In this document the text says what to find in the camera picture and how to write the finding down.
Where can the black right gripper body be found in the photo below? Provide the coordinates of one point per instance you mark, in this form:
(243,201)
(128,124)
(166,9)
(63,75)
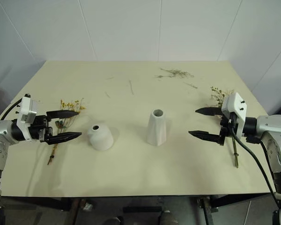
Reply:
(227,130)

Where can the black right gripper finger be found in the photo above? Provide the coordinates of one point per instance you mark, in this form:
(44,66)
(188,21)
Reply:
(209,110)
(204,136)

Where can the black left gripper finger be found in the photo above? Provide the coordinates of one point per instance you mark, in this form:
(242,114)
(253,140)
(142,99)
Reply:
(64,137)
(62,114)

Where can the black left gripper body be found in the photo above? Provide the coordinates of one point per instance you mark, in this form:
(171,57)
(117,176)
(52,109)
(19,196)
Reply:
(41,130)

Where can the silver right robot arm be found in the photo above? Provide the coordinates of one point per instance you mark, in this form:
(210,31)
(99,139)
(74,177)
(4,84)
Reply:
(271,140)

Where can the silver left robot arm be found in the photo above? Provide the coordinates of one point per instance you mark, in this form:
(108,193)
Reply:
(0,140)

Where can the short round white vase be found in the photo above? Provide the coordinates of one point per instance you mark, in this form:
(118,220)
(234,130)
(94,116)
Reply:
(100,137)

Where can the tall tapered white vase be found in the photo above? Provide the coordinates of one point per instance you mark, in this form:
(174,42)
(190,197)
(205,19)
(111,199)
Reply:
(157,127)

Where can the yellow dried flower sprig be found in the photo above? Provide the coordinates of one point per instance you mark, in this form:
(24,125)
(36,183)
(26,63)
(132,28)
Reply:
(65,117)

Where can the pale dried flower sprig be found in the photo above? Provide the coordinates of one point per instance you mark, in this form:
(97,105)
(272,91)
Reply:
(219,96)

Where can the small dried stem piece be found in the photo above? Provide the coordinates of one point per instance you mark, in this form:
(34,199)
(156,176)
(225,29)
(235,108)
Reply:
(190,85)

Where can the scattered dried green sprig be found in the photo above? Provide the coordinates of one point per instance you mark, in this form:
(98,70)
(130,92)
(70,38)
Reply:
(175,73)

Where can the thin dried twig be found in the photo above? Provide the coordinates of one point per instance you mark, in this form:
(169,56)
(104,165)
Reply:
(131,87)

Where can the dark rounded robot foot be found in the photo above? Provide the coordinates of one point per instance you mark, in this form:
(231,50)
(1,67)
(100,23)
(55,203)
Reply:
(113,221)
(168,218)

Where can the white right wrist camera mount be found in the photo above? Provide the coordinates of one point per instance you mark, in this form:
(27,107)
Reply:
(235,110)

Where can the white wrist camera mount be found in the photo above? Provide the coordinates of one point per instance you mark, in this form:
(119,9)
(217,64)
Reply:
(235,110)
(25,110)

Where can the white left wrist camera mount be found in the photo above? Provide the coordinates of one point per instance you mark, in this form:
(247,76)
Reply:
(25,110)

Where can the black metal table frame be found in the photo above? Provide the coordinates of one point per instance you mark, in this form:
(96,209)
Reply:
(140,202)

